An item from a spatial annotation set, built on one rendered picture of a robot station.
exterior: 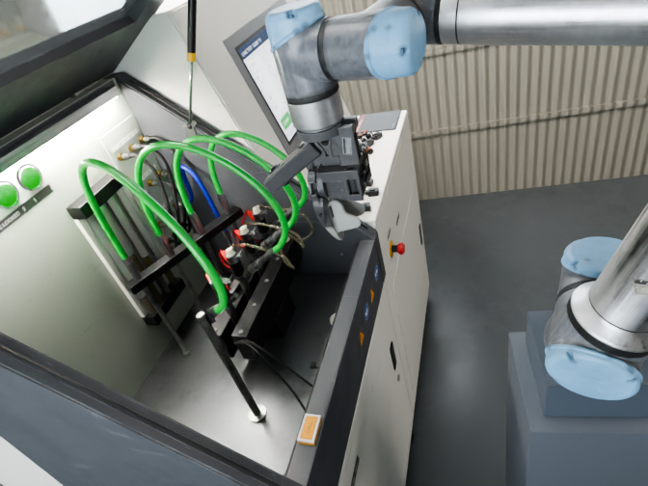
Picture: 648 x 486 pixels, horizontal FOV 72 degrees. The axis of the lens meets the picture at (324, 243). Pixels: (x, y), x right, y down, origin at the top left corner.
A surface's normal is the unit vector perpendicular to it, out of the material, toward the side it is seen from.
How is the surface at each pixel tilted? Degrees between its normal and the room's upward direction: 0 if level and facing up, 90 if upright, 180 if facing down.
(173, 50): 90
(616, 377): 97
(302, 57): 79
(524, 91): 90
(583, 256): 7
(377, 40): 66
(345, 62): 98
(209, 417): 0
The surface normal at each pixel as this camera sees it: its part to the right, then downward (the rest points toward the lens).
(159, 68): -0.25, 0.63
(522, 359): -0.23, -0.77
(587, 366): -0.46, 0.71
